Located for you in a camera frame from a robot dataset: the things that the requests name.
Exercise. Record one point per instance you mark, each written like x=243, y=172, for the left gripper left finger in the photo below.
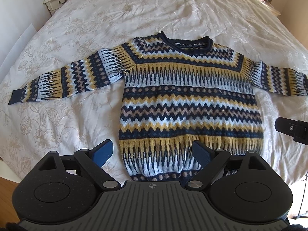
x=91, y=163

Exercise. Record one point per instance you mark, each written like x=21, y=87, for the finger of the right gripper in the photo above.
x=296, y=129

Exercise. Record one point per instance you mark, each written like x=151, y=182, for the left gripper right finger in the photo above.
x=212, y=163

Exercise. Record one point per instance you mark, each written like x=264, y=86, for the navy yellow patterned knit sweater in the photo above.
x=176, y=92

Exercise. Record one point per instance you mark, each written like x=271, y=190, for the cream floral bedspread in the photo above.
x=29, y=130

